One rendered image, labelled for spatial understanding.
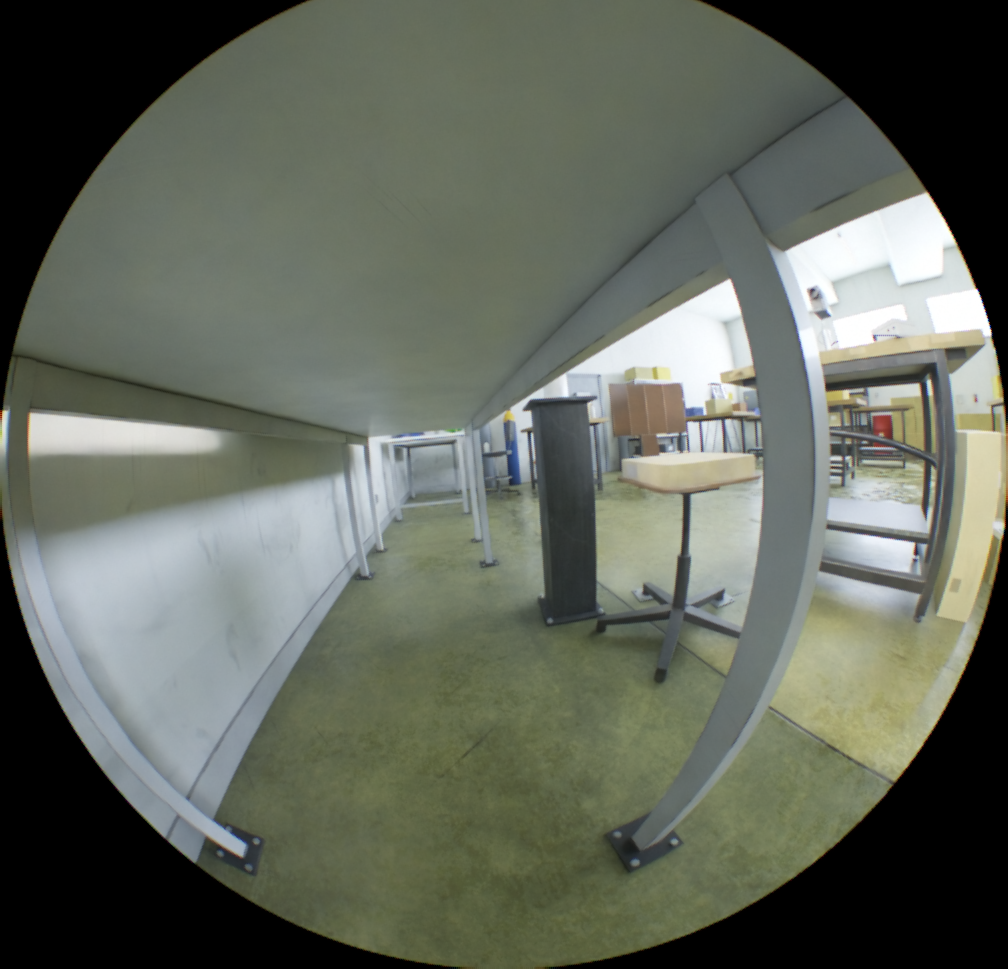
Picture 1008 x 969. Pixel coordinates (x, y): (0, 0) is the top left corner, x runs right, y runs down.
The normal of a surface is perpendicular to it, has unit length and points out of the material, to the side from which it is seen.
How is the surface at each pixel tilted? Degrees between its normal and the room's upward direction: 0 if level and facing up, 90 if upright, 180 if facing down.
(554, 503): 90
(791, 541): 90
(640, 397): 90
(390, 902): 0
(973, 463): 90
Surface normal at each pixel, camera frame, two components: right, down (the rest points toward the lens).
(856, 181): -0.97, 0.10
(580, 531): 0.05, 0.05
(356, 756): -0.09, -0.99
